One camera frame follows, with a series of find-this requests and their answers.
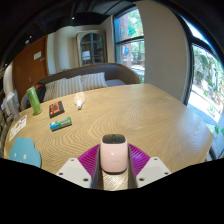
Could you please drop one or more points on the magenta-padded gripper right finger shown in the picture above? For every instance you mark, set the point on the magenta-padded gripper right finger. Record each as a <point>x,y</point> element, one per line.
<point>141,161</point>

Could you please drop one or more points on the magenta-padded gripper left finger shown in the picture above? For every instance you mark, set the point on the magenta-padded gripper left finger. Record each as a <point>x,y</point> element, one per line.
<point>85,163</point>

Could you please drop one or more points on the pink computer mouse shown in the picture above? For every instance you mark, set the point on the pink computer mouse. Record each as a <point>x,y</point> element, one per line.
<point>114,155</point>

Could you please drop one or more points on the blue cloud-shaped mouse pad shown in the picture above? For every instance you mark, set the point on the blue cloud-shaped mouse pad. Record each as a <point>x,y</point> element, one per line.
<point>25,151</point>

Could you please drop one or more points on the teal and green small pack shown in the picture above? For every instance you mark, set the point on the teal and green small pack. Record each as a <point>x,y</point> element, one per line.
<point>61,123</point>

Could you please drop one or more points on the black and red small box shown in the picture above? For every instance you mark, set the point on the black and red small box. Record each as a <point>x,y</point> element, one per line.
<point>56,109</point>

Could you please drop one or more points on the white sticker sheet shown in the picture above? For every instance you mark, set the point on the white sticker sheet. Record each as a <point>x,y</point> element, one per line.
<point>18,127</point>

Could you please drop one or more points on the wide striped cushion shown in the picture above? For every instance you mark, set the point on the wide striped cushion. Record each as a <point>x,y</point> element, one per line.
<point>65,87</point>

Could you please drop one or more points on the green drink can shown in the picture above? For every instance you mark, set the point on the green drink can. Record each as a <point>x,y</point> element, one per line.
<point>34,101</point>

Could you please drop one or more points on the small striped cushion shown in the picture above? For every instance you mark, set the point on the small striped cushion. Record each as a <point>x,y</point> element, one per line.
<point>95,81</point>

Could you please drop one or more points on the black backpack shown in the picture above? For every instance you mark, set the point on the black backpack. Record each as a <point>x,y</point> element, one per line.
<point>40,92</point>

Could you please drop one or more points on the brown curved sofa bench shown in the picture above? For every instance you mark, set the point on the brown curved sofa bench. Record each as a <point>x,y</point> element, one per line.
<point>116,71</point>

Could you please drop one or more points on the large black-framed window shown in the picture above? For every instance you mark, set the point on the large black-framed window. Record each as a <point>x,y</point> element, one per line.
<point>205,80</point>

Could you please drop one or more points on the brown wooden door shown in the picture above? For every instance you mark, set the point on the brown wooden door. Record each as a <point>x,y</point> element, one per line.
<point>28,71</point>

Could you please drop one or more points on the arched glass-door cabinet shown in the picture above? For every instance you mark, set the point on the arched glass-door cabinet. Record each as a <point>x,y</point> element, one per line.
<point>91,48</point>

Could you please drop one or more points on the white door sign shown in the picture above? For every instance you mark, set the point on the white door sign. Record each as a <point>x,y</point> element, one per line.
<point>37,55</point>

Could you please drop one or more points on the narrow black-framed window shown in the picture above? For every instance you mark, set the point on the narrow black-framed window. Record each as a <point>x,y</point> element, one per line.
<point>131,43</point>

